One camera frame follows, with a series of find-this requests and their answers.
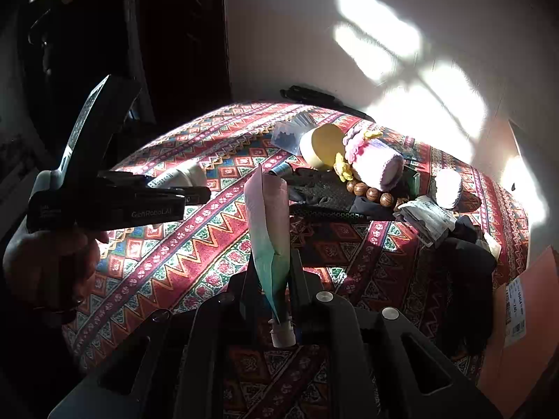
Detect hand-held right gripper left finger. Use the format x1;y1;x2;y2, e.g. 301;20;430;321
48;244;263;419

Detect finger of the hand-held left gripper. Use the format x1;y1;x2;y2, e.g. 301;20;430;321
98;171;212;207

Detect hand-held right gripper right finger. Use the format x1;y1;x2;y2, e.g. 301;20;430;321
287;248;503;419

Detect pink teal tube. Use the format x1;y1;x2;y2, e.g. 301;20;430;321
244;163;295;349

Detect black green glove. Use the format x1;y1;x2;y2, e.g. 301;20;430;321
286;167;396;223

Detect wooden bead bracelet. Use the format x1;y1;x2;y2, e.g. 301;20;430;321
346;179;407;210

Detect white paper packets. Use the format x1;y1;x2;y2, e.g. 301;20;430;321
393;196;457;247

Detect pink knitted roll with flowers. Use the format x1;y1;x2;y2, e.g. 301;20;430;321
334;124;405;193

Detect black cloth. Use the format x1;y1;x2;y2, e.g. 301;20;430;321
430;216;499;356

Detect orange cardboard box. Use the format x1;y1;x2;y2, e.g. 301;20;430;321
478;244;559;419

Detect patterned desktop cloth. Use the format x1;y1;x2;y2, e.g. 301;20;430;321
61;101;531;419

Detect person's left hand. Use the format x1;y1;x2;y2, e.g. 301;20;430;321
2;227;110;324

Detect white plastic bottle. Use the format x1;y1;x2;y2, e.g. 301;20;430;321
148;162;207;189

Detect small blue cylinder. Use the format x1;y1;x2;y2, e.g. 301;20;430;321
267;161;294;179

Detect clear plastic bag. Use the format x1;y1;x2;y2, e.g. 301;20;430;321
271;112;317;153

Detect yellow round box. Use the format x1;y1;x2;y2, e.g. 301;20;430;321
299;123;350;171

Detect black flat object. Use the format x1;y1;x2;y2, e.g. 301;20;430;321
279;85;376;120

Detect small green box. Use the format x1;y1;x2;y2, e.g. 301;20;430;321
404;163;421;197

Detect white round pad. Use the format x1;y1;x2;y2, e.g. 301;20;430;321
430;168;464;209

